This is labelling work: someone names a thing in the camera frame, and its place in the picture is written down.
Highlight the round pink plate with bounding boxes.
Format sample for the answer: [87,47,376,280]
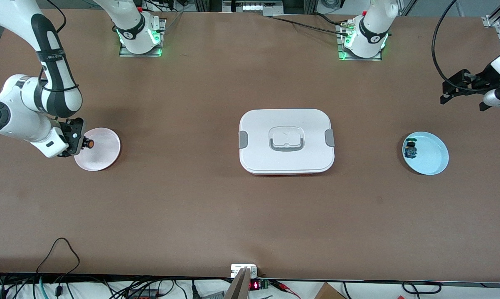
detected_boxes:
[74,127,121,172]

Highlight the round light blue plate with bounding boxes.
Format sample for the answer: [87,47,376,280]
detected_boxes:
[402,132,449,176]

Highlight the black device red lights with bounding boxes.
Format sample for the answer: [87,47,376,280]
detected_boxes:
[127,289,159,299]

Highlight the white lunch box grey latches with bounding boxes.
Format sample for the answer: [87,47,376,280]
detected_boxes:
[238,108,335,176]

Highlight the grey metal bar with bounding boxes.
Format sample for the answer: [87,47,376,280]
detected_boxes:
[224,267,252,299]

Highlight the white power strip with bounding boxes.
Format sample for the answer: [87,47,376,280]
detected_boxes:
[223,0,284,17]

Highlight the brown cardboard piece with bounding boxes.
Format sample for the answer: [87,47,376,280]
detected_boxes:
[314,282,346,299]

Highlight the red clip lead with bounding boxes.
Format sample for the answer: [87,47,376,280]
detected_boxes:
[271,279,301,299]

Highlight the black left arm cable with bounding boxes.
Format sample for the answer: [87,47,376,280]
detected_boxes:
[431,0,490,93]

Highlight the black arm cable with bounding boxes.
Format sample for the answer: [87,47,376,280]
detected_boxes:
[431,0,490,93]
[38,0,81,93]

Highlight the thin black looped cable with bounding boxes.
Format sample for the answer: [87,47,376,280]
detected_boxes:
[36,238,81,287]

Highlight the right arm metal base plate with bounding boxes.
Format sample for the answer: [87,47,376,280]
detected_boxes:
[119,17,167,57]

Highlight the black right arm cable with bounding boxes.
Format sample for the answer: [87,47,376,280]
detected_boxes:
[38,0,81,93]

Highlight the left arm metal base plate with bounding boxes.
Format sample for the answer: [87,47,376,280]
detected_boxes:
[336,23,383,61]

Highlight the black cable across table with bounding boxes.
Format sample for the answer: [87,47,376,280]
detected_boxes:
[271,15,350,36]

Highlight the small white bracket box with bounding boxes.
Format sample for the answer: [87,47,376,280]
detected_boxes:
[231,264,258,278]

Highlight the black flat loop cable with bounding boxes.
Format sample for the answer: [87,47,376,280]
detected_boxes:
[401,282,442,294]

